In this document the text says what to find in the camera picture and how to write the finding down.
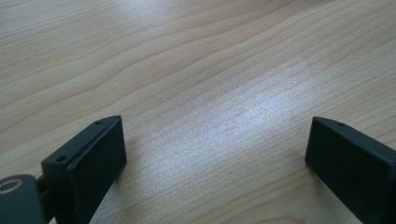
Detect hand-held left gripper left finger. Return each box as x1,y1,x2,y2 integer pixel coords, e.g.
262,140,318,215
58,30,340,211
40,115,128,224

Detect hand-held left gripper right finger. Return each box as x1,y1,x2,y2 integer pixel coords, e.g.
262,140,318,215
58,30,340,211
304,116,396,224

